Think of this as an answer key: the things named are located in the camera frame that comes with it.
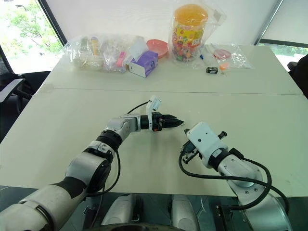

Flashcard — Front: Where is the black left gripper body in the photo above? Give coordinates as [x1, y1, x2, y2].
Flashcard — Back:
[152, 112, 167, 132]

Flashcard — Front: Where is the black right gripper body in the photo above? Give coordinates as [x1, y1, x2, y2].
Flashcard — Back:
[180, 141, 203, 165]

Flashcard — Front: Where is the purple tissue box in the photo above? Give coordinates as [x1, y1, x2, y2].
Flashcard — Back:
[127, 50, 159, 79]

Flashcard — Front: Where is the silver rounded robot leg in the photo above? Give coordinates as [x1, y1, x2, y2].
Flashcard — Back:
[101, 193, 133, 227]
[171, 194, 201, 231]

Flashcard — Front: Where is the pink plastic toy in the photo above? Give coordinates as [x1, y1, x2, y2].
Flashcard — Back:
[116, 51, 127, 67]

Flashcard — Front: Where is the pink plastic bowl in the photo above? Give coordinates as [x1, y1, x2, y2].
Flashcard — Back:
[146, 39, 169, 59]

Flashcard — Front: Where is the white tissue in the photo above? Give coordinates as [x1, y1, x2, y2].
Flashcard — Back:
[127, 39, 149, 64]

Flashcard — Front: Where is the red round lid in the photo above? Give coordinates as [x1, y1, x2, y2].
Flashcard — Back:
[213, 49, 232, 60]

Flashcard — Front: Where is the candy jar with orange lid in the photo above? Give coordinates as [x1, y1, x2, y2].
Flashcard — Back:
[171, 4, 209, 62]

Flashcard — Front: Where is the clear plastic bag of toys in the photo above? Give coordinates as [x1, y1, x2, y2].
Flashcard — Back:
[64, 33, 149, 73]

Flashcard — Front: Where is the clear flat plastic bag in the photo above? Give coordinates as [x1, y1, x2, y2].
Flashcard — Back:
[204, 43, 254, 71]

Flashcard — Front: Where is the yellow bottle with purple cap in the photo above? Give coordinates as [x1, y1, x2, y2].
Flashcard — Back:
[90, 36, 101, 57]

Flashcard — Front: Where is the clear bag around jar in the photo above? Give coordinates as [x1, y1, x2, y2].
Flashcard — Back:
[167, 3, 228, 70]

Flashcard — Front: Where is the dark chair with armrest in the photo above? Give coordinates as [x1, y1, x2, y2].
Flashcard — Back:
[287, 53, 308, 101]

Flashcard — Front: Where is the black office chair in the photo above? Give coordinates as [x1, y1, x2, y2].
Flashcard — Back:
[0, 45, 51, 143]

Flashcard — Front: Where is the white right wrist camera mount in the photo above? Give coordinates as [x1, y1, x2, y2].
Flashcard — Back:
[187, 122, 229, 168]

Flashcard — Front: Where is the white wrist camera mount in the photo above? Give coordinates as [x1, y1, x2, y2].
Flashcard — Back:
[187, 122, 229, 168]
[146, 95, 162, 132]

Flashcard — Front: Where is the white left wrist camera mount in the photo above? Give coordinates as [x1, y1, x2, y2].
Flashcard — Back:
[146, 95, 162, 132]

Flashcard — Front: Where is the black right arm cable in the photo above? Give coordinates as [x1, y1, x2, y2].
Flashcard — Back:
[178, 147, 290, 215]

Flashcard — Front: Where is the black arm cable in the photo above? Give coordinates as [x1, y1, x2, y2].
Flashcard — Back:
[90, 101, 150, 226]
[178, 147, 290, 215]

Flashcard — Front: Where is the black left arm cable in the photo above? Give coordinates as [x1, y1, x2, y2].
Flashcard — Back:
[90, 101, 150, 226]

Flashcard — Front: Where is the black metal bracket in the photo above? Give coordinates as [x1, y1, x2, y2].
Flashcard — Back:
[213, 204, 243, 231]

